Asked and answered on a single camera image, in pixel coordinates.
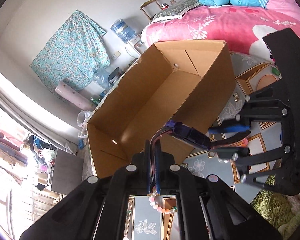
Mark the small silver gold earring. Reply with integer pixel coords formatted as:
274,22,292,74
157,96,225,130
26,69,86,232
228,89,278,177
233,93,239,102

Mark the pink rolled mat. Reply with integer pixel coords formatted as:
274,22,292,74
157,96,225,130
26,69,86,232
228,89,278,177
55,81,96,111

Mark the clear plastic jug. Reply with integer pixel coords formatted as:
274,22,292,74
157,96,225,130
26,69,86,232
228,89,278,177
93,68,111,92

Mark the grey rice cooker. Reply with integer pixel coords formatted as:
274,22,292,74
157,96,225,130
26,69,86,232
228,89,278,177
108,67,123,86

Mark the wooden stool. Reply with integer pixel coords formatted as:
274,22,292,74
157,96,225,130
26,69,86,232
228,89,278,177
140,0,162,22

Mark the dark grey cabinet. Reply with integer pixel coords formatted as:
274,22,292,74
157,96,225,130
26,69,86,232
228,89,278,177
51,149,84,195

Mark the brown cardboard box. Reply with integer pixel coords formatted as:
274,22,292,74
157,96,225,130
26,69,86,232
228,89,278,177
87,40,236,178

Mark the white plastic bag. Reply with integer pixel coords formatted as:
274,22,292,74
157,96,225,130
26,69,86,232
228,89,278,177
77,111,92,139

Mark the teal floral hanging cloth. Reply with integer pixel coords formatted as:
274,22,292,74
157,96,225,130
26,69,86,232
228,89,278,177
30,10,110,103

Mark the pink multicolour bead bracelet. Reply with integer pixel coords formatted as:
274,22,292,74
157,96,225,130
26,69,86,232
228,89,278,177
148,190,178,215

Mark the pink floral blanket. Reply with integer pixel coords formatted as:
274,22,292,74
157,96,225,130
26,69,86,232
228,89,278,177
141,0,300,61

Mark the blue water dispenser bottle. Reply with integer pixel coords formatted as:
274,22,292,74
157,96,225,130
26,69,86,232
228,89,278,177
110,18,136,43

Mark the grey curtain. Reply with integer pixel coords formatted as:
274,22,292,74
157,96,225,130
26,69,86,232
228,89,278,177
0,92,78,155

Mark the grey lace pillow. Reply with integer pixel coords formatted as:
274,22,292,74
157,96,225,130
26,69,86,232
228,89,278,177
151,0,201,23

